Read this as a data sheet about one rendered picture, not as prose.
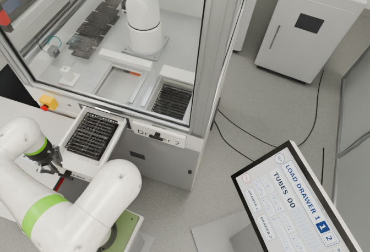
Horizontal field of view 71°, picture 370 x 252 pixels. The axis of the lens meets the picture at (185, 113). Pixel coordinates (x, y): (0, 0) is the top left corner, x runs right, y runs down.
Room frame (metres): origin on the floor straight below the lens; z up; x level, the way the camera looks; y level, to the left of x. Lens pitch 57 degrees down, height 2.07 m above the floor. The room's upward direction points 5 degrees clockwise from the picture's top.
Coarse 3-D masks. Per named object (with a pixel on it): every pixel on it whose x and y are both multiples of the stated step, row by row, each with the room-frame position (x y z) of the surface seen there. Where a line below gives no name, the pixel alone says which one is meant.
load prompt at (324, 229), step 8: (288, 168) 0.39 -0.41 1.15; (296, 168) 0.39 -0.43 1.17; (288, 176) 0.37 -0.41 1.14; (296, 176) 0.36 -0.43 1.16; (296, 184) 0.33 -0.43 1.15; (304, 184) 0.33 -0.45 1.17; (296, 192) 0.31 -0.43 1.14; (304, 192) 0.31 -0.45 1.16; (304, 200) 0.28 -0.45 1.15; (312, 200) 0.28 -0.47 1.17; (304, 208) 0.26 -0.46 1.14; (312, 208) 0.25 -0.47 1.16; (312, 216) 0.23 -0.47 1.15; (320, 216) 0.22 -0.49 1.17; (320, 224) 0.20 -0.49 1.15; (328, 224) 0.20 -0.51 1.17; (320, 232) 0.18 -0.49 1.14; (328, 232) 0.18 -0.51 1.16; (328, 240) 0.15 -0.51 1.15; (336, 240) 0.15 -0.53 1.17
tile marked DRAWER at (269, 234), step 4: (260, 216) 0.24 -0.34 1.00; (264, 216) 0.24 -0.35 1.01; (260, 220) 0.23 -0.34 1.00; (264, 220) 0.23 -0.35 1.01; (268, 220) 0.23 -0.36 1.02; (260, 224) 0.22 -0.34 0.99; (264, 224) 0.21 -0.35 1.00; (268, 224) 0.21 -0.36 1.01; (264, 228) 0.20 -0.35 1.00; (268, 228) 0.20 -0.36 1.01; (272, 228) 0.20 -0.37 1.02; (264, 232) 0.19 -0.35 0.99; (268, 232) 0.19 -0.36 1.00; (272, 232) 0.19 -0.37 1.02; (264, 236) 0.18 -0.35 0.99; (268, 236) 0.18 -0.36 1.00; (272, 236) 0.17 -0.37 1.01; (268, 240) 0.16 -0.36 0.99
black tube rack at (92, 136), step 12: (84, 120) 0.67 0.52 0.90; (96, 120) 0.68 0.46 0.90; (108, 120) 0.68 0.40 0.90; (84, 132) 0.60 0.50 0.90; (96, 132) 0.61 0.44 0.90; (108, 132) 0.61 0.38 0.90; (72, 144) 0.54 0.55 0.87; (84, 144) 0.55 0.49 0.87; (96, 144) 0.55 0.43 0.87; (84, 156) 0.49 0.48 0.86; (96, 156) 0.49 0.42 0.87
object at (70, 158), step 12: (84, 108) 0.75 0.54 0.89; (120, 120) 0.72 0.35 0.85; (72, 132) 0.61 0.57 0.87; (120, 132) 0.63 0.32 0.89; (60, 144) 0.53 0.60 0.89; (108, 144) 0.58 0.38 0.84; (72, 156) 0.49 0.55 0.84; (108, 156) 0.49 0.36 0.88; (84, 168) 0.43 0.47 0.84; (96, 168) 0.44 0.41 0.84
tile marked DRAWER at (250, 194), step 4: (252, 188) 0.35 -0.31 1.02; (244, 192) 0.34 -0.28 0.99; (248, 192) 0.34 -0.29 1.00; (252, 192) 0.34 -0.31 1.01; (248, 196) 0.32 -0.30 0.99; (252, 196) 0.32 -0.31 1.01; (256, 196) 0.32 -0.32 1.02; (248, 200) 0.31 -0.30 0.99; (252, 200) 0.31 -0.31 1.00; (256, 200) 0.30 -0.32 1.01; (252, 204) 0.29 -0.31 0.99; (256, 204) 0.29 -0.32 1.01; (260, 204) 0.29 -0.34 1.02; (252, 208) 0.28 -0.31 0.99; (256, 208) 0.28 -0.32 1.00; (260, 208) 0.27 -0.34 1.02
